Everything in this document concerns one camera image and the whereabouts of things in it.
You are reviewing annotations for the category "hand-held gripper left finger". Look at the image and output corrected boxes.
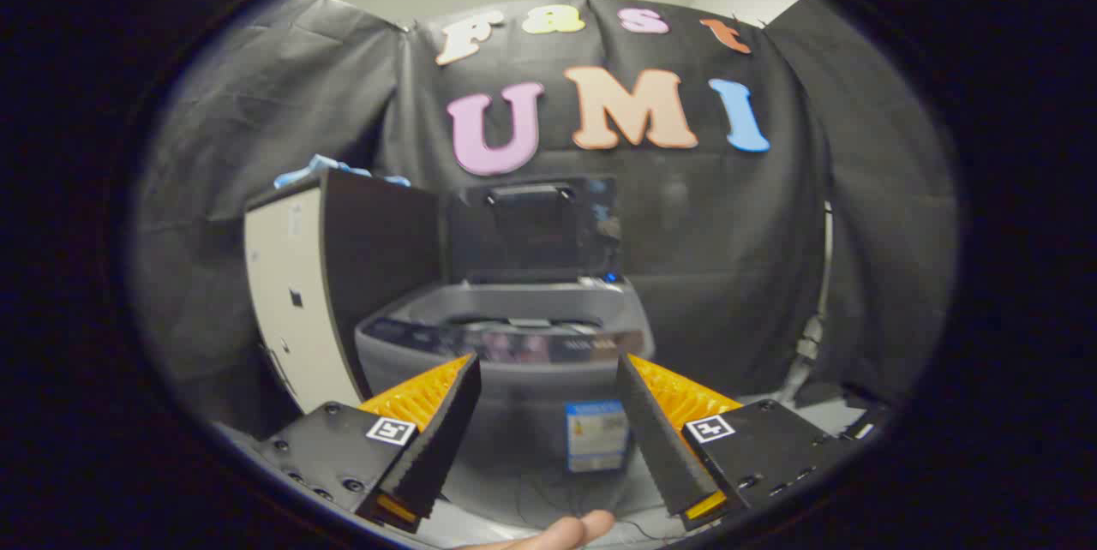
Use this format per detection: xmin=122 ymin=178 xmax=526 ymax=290
xmin=257 ymin=353 xmax=482 ymax=533

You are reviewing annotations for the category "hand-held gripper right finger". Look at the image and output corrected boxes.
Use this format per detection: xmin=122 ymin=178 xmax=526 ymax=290
xmin=615 ymin=353 xmax=849 ymax=532

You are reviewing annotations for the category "grey washing machine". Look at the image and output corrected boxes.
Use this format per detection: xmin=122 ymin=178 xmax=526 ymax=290
xmin=354 ymin=276 xmax=656 ymax=527

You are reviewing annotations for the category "light blue shirt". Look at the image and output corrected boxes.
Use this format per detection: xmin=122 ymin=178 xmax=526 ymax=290
xmin=274 ymin=154 xmax=412 ymax=189

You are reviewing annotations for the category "white and dark cabinet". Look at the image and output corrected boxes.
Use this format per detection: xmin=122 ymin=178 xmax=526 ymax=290
xmin=243 ymin=169 xmax=447 ymax=415

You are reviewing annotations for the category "white hose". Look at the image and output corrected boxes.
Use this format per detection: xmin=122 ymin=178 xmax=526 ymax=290
xmin=784 ymin=200 xmax=834 ymax=404

